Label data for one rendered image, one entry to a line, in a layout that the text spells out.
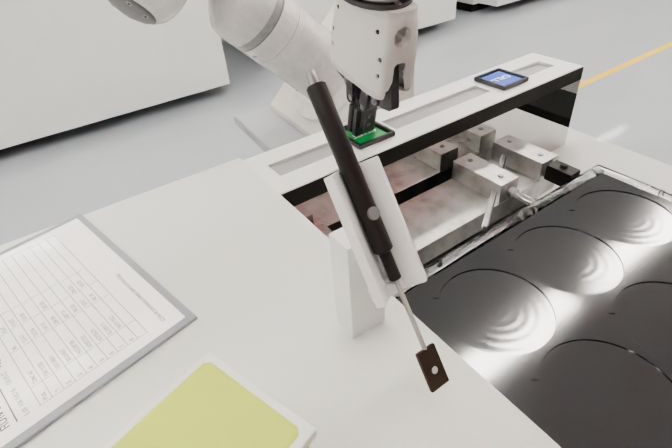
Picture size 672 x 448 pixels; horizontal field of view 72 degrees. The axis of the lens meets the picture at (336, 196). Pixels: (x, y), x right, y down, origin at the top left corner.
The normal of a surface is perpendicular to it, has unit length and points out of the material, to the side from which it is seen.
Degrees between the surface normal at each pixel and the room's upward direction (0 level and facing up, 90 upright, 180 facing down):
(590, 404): 0
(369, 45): 91
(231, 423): 0
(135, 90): 90
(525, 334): 0
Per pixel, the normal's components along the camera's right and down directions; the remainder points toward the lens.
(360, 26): -0.80, 0.39
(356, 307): 0.57, 0.44
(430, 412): -0.07, -0.82
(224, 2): -0.49, 0.10
